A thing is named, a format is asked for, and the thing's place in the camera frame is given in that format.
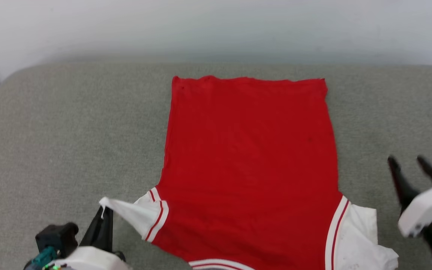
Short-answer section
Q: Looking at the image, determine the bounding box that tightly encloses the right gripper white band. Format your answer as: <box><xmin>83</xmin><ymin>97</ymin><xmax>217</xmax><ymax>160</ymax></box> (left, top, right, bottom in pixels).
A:
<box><xmin>387</xmin><ymin>155</ymin><xmax>432</xmax><ymax>239</ymax></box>

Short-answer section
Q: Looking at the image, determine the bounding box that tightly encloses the teal connector with black cable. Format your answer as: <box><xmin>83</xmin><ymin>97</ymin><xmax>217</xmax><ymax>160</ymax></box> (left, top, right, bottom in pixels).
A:
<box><xmin>24</xmin><ymin>246</ymin><xmax>58</xmax><ymax>270</ymax></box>

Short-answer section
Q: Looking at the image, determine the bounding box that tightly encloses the red shirt with white sleeves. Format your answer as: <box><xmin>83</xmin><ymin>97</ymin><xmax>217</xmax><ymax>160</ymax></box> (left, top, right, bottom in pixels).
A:
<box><xmin>99</xmin><ymin>75</ymin><xmax>399</xmax><ymax>270</ymax></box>

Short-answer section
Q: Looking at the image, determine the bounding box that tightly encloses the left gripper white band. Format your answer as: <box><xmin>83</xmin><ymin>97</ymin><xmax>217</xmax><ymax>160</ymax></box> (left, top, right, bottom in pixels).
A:
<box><xmin>45</xmin><ymin>207</ymin><xmax>132</xmax><ymax>270</ymax></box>

